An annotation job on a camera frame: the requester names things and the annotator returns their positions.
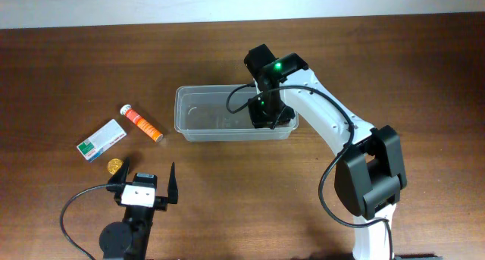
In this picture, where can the gold foil coin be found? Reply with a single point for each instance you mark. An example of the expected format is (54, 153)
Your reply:
(114, 165)

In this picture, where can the white green medicine box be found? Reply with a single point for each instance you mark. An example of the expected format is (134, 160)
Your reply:
(103, 139)

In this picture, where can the orange tablet tube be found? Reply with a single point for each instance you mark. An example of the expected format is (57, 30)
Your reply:
(147, 128)

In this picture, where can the clear plastic container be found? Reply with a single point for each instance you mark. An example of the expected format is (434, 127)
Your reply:
(200, 114)

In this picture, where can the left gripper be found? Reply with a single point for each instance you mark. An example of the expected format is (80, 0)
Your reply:
(161, 202)

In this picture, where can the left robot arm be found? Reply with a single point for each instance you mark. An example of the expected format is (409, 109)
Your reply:
(129, 238)

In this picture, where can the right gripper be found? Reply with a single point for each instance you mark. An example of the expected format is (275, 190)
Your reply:
(259, 119)

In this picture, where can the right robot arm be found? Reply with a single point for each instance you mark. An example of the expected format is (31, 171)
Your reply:
(368, 165)

